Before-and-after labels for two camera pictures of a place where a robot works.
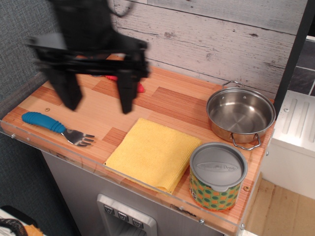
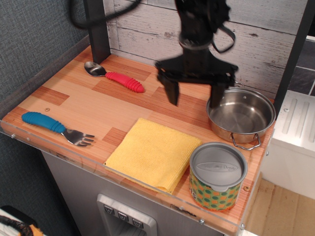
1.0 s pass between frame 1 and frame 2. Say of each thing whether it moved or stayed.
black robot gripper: moved
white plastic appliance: stayed
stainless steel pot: stayed
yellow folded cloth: stayed
